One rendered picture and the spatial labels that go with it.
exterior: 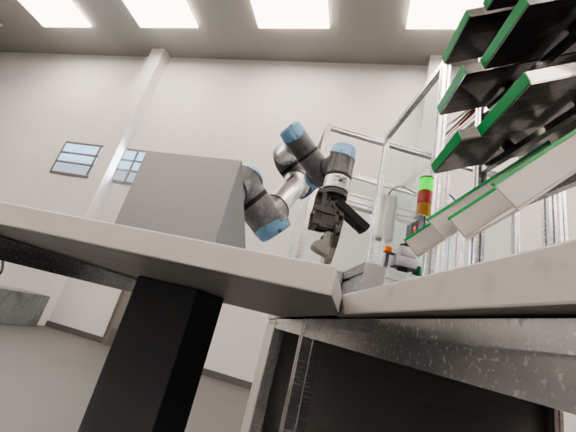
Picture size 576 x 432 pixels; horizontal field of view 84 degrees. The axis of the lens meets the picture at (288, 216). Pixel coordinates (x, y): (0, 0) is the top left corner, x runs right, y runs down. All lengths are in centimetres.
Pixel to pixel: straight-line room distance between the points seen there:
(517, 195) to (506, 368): 29
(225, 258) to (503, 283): 24
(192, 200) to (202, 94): 593
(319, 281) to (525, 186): 30
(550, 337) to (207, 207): 69
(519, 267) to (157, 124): 661
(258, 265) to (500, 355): 20
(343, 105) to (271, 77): 152
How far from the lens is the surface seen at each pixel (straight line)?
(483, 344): 24
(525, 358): 23
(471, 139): 70
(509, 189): 48
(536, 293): 20
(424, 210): 120
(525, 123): 71
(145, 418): 80
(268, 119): 583
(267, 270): 32
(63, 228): 46
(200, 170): 85
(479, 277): 23
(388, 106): 576
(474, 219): 59
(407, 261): 95
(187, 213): 81
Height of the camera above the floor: 79
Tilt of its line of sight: 19 degrees up
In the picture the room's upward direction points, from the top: 14 degrees clockwise
